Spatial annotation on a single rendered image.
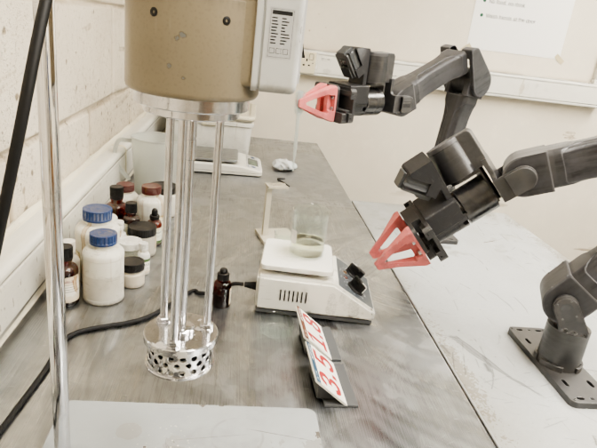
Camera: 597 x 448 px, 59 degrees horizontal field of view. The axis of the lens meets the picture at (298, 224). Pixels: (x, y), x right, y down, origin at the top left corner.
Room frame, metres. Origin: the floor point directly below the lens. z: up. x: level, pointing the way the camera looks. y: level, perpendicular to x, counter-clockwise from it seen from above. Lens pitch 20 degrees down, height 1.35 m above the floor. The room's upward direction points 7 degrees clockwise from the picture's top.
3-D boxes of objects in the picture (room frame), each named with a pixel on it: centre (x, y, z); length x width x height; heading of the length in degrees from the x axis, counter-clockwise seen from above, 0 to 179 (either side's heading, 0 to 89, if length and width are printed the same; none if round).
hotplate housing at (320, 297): (0.84, -0.03, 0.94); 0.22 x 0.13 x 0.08; 91
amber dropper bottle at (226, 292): (0.79, 0.11, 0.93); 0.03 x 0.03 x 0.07
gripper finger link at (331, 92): (1.05, 0.00, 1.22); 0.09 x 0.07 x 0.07; 129
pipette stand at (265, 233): (1.12, 0.05, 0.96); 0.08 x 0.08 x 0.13; 21
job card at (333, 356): (0.71, -0.05, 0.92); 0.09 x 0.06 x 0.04; 11
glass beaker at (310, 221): (0.85, -0.02, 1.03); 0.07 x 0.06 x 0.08; 164
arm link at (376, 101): (1.12, -0.11, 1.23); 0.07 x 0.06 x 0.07; 129
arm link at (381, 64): (1.14, -0.14, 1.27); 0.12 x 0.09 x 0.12; 130
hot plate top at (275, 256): (0.84, -0.01, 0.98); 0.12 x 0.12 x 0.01; 1
